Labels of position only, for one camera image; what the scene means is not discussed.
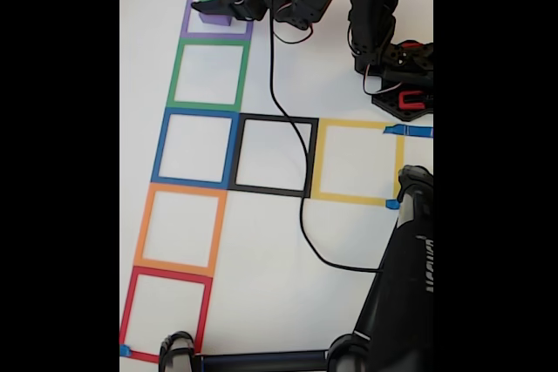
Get purple square frame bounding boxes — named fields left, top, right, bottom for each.
left=180, top=0, right=255, bottom=41

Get blue tape strip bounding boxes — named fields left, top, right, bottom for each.
left=383, top=125, right=434, bottom=139

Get blue square frame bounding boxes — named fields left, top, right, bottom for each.
left=150, top=108, right=241, bottom=190

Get yellow square frame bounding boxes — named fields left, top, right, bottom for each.
left=311, top=118, right=405, bottom=207

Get large purple cube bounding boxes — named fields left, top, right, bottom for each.
left=199, top=9, right=232, bottom=27

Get black tripod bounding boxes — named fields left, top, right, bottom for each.
left=158, top=165, right=434, bottom=372

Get red square frame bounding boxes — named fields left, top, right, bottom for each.
left=119, top=265, right=214, bottom=364

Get black square frame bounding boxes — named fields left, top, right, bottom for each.
left=227, top=112, right=320, bottom=199

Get black cable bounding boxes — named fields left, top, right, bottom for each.
left=261, top=0, right=384, bottom=273

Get orange square frame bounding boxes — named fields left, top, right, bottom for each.
left=133, top=182, right=228, bottom=278

